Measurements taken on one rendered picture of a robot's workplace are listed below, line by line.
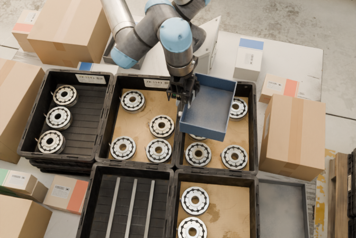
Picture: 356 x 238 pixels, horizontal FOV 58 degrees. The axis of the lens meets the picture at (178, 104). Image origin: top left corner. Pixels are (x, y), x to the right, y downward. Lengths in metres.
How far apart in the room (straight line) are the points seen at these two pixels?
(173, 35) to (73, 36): 0.92
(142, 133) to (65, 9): 0.77
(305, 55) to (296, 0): 1.41
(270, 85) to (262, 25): 1.37
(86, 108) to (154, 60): 0.47
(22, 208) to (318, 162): 1.10
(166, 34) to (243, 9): 2.26
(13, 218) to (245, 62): 1.16
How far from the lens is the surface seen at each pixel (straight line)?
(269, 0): 3.12
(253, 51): 1.65
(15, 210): 1.31
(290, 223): 1.42
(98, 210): 1.28
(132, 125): 1.37
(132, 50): 0.89
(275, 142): 1.33
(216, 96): 1.14
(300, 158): 1.34
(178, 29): 0.77
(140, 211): 1.25
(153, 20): 0.86
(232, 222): 1.24
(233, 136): 1.34
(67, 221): 1.44
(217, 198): 1.25
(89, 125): 1.41
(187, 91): 0.93
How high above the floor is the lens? 2.04
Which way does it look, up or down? 60 degrees down
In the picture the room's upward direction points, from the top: 3 degrees counter-clockwise
